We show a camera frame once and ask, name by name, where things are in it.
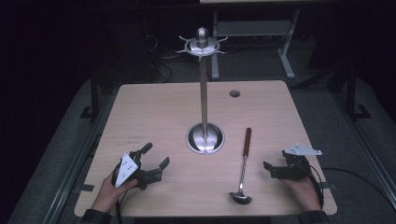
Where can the person's right hand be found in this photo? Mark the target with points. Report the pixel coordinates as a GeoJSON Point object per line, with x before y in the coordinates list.
{"type": "Point", "coordinates": [306, 191]}

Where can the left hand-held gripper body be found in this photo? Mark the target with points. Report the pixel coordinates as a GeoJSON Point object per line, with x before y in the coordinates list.
{"type": "Point", "coordinates": [126, 166]}

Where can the black metal stand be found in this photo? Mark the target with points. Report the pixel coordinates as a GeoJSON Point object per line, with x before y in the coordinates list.
{"type": "Point", "coordinates": [353, 93]}
{"type": "Point", "coordinates": [93, 99]}

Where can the person's left hand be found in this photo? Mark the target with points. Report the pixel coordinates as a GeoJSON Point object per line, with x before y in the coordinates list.
{"type": "Point", "coordinates": [107, 194]}

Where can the white metal desk frame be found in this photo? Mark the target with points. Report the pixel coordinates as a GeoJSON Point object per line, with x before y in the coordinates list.
{"type": "Point", "coordinates": [255, 29]}

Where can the metal utensil stand with hooks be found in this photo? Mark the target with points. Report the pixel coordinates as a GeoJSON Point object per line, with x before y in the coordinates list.
{"type": "Point", "coordinates": [204, 102]}

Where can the black tape strip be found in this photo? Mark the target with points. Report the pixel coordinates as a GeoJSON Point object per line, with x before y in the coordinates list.
{"type": "Point", "coordinates": [86, 188]}

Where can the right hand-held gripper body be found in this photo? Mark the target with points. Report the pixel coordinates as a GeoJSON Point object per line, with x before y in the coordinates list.
{"type": "Point", "coordinates": [295, 165]}

